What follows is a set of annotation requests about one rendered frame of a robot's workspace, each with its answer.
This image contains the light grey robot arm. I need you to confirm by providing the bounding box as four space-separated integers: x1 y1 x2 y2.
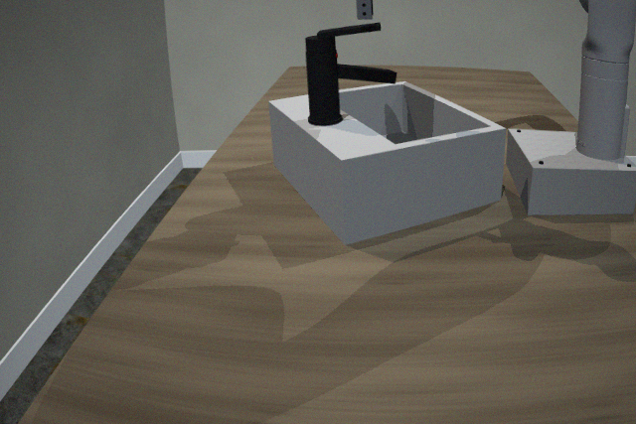
576 0 636 160

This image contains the black mixer tap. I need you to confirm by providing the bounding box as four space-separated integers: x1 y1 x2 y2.
305 23 397 126

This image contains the grey rectangular sink basin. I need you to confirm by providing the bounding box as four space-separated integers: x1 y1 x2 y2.
268 81 506 245

